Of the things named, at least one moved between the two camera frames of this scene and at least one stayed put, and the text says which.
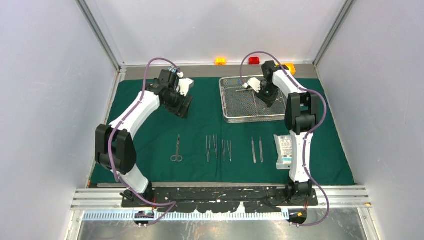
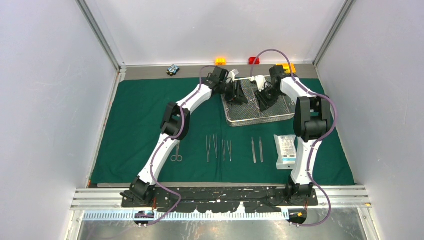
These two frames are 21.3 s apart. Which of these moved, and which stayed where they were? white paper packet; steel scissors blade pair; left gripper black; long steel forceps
Moved: left gripper black
Stayed: long steel forceps; steel scissors blade pair; white paper packet
